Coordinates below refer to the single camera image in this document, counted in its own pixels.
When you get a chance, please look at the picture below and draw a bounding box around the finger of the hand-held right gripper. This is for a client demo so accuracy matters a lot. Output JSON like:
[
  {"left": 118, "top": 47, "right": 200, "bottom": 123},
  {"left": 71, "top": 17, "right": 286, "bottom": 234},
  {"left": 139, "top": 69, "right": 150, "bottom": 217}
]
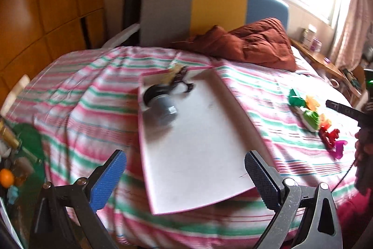
[{"left": 326, "top": 100, "right": 365, "bottom": 122}]

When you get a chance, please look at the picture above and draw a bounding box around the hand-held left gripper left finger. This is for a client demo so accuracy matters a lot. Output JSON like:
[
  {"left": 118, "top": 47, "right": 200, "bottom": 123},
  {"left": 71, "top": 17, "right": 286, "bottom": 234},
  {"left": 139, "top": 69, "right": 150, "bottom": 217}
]
[{"left": 29, "top": 149, "right": 127, "bottom": 249}]

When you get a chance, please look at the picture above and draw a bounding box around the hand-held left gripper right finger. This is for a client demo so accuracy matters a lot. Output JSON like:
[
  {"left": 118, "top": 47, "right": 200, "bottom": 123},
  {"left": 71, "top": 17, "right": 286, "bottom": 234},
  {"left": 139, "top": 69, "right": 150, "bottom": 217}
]
[{"left": 244, "top": 150, "right": 343, "bottom": 249}]

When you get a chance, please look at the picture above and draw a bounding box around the yellow toy block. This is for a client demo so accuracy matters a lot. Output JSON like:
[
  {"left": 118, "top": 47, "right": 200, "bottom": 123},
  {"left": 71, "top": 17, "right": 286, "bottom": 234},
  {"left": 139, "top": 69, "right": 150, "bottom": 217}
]
[{"left": 304, "top": 95, "right": 321, "bottom": 111}]

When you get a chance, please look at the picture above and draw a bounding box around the green round toy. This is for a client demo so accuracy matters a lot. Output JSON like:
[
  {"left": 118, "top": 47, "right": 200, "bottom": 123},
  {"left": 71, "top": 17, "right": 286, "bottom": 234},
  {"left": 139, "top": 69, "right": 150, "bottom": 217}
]
[{"left": 296, "top": 107, "right": 321, "bottom": 133}]

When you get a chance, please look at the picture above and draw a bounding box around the green plastic toy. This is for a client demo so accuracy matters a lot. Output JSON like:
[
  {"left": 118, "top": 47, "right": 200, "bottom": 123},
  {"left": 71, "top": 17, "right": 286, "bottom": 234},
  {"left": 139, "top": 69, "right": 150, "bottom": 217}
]
[{"left": 288, "top": 88, "right": 306, "bottom": 107}]

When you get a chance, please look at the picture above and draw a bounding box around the white tray with pink edge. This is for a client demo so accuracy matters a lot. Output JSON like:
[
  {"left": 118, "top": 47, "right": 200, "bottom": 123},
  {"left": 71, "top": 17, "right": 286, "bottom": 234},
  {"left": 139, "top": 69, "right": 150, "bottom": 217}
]
[{"left": 138, "top": 67, "right": 277, "bottom": 215}]

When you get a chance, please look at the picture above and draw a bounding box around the green book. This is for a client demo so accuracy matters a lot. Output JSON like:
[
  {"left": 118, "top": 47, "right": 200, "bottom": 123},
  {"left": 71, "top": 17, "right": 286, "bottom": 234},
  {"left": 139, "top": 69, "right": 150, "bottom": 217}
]
[{"left": 342, "top": 68, "right": 365, "bottom": 92}]

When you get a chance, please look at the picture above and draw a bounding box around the wooden bedside desk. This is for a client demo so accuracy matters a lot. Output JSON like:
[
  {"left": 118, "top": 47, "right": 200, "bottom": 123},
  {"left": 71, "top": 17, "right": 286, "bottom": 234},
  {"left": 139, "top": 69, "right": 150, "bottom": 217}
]
[{"left": 290, "top": 37, "right": 365, "bottom": 104}]

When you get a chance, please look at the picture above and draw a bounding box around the white pillow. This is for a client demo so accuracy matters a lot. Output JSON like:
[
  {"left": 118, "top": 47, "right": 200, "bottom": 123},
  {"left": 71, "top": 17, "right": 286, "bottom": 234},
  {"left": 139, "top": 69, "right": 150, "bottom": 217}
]
[{"left": 291, "top": 46, "right": 318, "bottom": 74}]

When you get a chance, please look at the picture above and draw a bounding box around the purple box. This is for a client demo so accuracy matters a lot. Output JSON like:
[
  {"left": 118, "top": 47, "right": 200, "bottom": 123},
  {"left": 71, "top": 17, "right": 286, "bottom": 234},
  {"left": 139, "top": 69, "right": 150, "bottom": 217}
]
[{"left": 310, "top": 37, "right": 322, "bottom": 53}]

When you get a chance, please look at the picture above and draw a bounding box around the green cloth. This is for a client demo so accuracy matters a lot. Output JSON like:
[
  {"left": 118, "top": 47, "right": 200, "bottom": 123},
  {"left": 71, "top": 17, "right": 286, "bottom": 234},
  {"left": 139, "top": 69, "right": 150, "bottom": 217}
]
[{"left": 12, "top": 123, "right": 45, "bottom": 188}]

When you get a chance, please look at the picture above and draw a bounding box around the striped blanket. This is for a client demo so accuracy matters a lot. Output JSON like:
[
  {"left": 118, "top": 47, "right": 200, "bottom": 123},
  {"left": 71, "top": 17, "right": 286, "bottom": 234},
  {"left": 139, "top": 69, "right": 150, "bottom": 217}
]
[{"left": 6, "top": 46, "right": 365, "bottom": 246}]

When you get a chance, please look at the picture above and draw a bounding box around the white box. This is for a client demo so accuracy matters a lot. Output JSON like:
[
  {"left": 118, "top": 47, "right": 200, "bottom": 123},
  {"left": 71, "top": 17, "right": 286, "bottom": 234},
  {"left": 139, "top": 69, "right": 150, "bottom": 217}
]
[{"left": 301, "top": 24, "right": 318, "bottom": 47}]

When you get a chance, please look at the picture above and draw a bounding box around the grey and black plastic cylinder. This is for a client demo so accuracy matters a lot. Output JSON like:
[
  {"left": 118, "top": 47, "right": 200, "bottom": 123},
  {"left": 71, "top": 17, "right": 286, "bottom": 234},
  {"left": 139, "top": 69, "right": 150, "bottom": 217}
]
[{"left": 142, "top": 83, "right": 178, "bottom": 127}]

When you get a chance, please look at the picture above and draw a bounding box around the pink curtain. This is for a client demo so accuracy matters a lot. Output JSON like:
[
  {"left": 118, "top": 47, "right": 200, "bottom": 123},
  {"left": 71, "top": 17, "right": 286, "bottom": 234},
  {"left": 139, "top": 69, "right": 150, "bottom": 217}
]
[{"left": 332, "top": 0, "right": 373, "bottom": 74}]

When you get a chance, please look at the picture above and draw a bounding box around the small blue toy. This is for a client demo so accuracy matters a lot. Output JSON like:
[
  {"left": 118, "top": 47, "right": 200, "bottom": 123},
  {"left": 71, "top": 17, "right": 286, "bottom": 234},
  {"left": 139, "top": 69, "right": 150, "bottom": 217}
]
[{"left": 7, "top": 186, "right": 21, "bottom": 204}]

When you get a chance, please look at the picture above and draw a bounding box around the orange ball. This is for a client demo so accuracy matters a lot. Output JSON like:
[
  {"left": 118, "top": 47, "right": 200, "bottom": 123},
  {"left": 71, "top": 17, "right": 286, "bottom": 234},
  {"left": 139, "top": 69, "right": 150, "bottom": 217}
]
[{"left": 0, "top": 169, "right": 15, "bottom": 188}]

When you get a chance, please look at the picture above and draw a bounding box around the gold bottle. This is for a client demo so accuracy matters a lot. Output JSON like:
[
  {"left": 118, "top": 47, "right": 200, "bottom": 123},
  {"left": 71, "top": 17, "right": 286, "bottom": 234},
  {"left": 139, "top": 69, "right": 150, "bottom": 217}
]
[{"left": 0, "top": 118, "right": 22, "bottom": 150}]

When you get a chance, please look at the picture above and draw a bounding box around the brown duvet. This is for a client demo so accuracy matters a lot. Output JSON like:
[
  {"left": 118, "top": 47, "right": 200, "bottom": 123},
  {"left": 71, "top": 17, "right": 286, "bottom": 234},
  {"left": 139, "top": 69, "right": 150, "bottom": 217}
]
[{"left": 169, "top": 18, "right": 298, "bottom": 72}]

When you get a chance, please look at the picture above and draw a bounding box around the pale yellow toy piece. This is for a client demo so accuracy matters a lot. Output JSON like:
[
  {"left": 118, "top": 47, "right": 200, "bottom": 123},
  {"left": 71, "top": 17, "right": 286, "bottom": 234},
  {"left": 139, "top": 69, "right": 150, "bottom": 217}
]
[{"left": 165, "top": 64, "right": 183, "bottom": 85}]

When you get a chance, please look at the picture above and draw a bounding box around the dark brown spiky toy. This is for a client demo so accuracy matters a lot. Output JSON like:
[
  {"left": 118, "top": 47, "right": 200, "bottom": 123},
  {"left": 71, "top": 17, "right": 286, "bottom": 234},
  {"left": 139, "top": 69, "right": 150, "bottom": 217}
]
[{"left": 172, "top": 66, "right": 196, "bottom": 93}]

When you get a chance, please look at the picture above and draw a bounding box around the grey yellow blue headboard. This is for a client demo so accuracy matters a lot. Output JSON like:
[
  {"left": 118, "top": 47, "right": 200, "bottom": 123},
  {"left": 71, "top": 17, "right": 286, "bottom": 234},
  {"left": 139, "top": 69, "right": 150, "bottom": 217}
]
[{"left": 139, "top": 0, "right": 290, "bottom": 48}]

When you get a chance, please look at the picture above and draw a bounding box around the black rolled mat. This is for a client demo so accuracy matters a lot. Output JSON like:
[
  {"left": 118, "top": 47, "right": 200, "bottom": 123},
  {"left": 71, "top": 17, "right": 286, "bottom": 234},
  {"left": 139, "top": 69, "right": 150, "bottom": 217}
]
[{"left": 122, "top": 0, "right": 146, "bottom": 47}]

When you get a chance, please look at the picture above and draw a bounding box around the wooden wardrobe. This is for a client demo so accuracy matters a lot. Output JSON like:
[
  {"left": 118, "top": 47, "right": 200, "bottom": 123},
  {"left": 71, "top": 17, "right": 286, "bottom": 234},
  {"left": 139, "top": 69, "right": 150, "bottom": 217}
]
[{"left": 0, "top": 0, "right": 107, "bottom": 109}]

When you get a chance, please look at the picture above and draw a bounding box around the black cable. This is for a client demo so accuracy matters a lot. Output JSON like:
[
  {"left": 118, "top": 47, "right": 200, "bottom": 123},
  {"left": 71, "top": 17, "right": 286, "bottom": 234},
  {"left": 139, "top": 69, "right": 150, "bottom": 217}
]
[{"left": 332, "top": 156, "right": 357, "bottom": 191}]

